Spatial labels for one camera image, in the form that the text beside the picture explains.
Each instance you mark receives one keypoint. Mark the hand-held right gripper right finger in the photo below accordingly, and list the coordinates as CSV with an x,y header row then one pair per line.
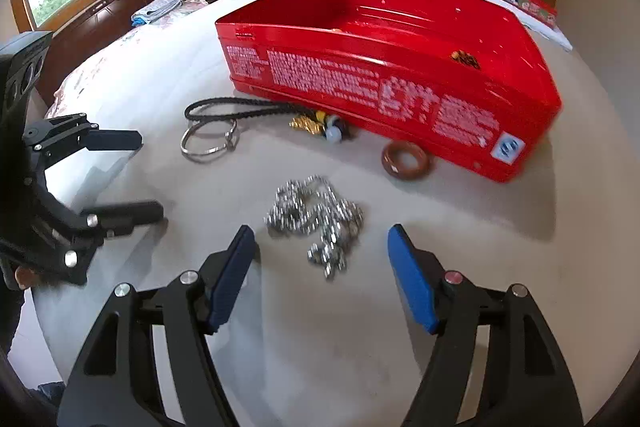
x,y
412,282

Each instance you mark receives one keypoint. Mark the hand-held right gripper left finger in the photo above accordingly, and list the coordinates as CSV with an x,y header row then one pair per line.
x,y
230,282

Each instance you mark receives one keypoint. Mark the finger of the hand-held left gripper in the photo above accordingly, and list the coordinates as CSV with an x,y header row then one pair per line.
x,y
125,213
115,140

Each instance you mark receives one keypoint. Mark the red tin box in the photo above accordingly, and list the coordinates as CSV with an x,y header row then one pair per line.
x,y
350,77

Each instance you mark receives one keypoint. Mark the person's left hand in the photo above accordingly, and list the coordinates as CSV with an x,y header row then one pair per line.
x,y
23,278

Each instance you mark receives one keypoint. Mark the dark wooden headboard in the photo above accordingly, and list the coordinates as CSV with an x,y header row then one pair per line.
x,y
100,22

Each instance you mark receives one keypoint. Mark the folded blue grey cloth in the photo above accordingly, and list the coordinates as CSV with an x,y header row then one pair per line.
x,y
157,8

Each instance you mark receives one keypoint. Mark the floral blanket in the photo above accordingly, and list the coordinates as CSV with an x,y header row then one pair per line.
x,y
195,7

